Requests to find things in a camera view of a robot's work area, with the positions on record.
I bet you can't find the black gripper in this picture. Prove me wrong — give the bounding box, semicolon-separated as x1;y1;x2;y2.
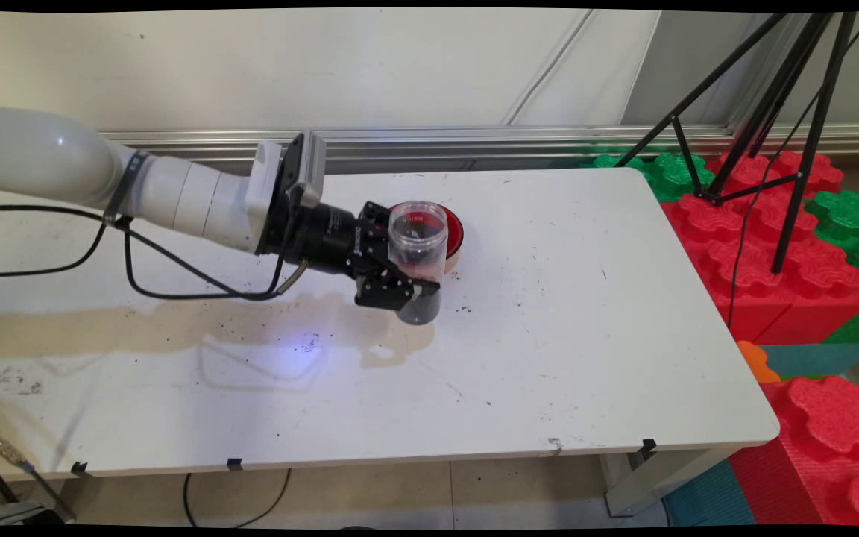
258;201;442;313

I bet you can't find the clear plastic jar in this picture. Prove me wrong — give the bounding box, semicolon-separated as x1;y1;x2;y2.
388;200;449;327

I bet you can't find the black granules portion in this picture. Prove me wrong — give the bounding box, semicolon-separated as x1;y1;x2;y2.
398;287;442;326

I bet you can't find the red bowl cream outside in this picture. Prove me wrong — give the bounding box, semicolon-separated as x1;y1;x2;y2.
387;200;465;271

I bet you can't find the green foam block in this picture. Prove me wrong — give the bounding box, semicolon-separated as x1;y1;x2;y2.
582;153;715;202
805;190;859;344

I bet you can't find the white table leg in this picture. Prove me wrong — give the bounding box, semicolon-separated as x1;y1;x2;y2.
600;447;729;518

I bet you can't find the large red foam block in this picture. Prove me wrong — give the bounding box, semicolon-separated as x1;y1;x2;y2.
659;190;859;344

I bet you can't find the orange foam block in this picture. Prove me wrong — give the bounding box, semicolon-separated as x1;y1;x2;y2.
737;341;781;383

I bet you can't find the teal foam block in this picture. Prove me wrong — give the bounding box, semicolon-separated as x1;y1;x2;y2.
661;459;758;527
761;343;859;379

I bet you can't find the black tripod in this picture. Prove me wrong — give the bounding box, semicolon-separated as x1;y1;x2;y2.
614;11;859;275

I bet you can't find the grey floor device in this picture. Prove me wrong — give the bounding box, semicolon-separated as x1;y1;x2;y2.
0;501;65;527

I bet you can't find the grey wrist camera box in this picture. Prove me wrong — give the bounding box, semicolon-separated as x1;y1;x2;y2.
283;132;327;210

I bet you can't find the aluminium wall rail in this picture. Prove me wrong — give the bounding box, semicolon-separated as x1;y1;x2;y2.
98;123;859;176

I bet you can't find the black strap on arm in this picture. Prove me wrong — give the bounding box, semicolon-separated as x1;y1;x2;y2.
104;151;148;227

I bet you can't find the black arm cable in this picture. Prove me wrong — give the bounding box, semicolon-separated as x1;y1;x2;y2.
0;205;307;301
0;220;292;301

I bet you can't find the black floor cable loop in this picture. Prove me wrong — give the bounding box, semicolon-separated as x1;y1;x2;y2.
182;468;291;529

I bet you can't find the black cable metal connector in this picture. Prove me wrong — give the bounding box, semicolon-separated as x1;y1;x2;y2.
0;423;76;521

